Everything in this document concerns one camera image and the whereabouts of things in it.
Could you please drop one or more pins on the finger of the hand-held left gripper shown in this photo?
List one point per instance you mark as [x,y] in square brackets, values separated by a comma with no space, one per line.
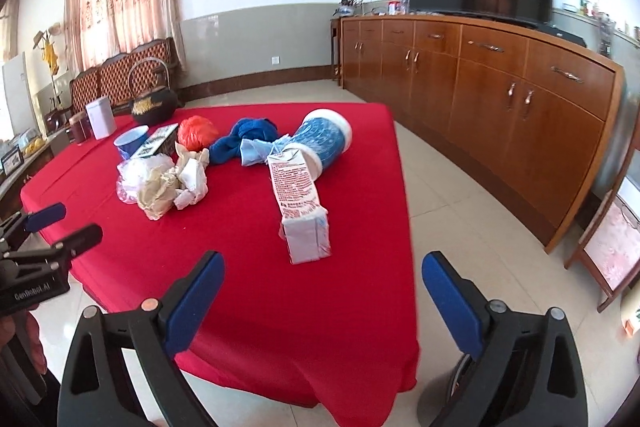
[80,241]
[46,214]

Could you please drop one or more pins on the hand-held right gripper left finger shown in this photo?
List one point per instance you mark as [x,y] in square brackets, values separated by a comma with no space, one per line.
[195,302]

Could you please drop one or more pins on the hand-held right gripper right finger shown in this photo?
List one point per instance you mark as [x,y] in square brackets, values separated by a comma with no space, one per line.
[450,302]

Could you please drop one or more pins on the orange plastic bag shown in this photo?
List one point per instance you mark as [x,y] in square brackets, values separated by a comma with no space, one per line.
[197,132]

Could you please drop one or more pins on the light blue plastic bag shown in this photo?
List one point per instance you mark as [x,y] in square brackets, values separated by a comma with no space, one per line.
[255,153]

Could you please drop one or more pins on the clear crumpled plastic bag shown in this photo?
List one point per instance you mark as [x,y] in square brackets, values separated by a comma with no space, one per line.
[134,172]

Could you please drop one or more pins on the red tablecloth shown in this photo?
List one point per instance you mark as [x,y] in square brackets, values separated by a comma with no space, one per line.
[225,217]

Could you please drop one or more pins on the beige crumpled paper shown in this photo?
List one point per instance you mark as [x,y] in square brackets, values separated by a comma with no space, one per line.
[157,192]

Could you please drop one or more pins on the brown jar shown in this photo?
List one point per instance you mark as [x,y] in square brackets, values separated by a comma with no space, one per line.
[80,128]

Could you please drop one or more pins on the blue paper cup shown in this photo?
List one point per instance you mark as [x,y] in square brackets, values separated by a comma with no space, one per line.
[127,143]

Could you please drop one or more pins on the white canister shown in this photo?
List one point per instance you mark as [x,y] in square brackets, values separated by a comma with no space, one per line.
[101,119]

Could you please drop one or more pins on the white crumpled paper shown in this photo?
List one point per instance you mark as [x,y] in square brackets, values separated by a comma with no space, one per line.
[192,179]

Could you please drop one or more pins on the white refrigerator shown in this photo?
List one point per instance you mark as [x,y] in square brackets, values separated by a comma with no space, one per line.
[15,92]

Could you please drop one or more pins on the black and white box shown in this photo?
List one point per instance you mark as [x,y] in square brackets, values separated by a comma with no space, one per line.
[160,139]

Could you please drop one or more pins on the white milk carton red print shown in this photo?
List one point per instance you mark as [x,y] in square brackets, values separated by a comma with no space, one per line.
[300,202]

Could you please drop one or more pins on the wooden bench with padded back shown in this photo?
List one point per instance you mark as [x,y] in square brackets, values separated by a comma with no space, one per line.
[112,79]

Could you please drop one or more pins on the black iron teapot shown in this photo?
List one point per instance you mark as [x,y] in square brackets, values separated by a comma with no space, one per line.
[150,104]

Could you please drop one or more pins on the yellow hanging garment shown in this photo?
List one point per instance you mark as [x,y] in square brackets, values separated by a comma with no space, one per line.
[51,54]

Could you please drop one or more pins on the dark blue cloth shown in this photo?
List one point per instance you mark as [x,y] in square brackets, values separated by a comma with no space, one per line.
[240,137]

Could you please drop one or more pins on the blue patterned white paper tub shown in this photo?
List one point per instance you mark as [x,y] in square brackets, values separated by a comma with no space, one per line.
[320,142]

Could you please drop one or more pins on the long wooden cabinet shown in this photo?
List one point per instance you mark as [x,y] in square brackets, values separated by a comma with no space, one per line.
[475,92]

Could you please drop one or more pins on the black set-top box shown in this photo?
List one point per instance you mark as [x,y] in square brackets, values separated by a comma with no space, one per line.
[562,36]

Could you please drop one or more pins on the group of small bottles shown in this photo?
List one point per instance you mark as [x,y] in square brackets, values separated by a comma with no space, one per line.
[400,3]

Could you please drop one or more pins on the small potted plant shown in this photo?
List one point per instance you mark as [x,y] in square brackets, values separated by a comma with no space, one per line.
[346,6]

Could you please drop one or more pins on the dark picture frame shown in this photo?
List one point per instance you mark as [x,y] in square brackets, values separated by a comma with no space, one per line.
[11,161]

